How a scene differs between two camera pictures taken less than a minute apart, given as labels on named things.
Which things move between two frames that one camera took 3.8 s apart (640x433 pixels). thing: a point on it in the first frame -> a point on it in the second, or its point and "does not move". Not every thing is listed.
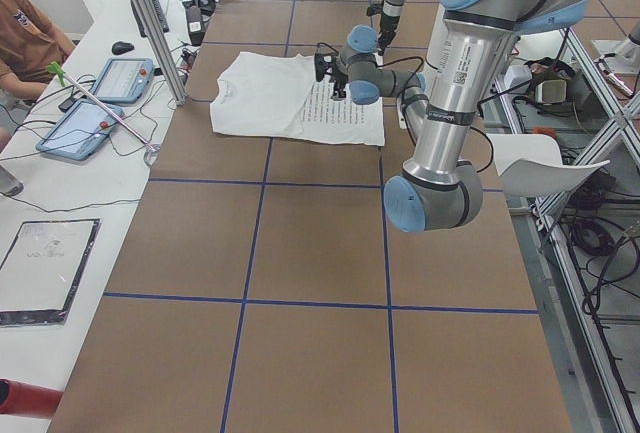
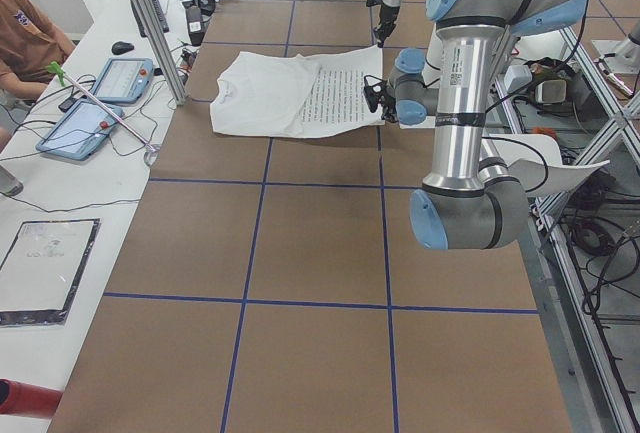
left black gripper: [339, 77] -> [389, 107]
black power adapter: [195, 24] does not move
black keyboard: [159, 12] does not move
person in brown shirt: [30, 44] does not move
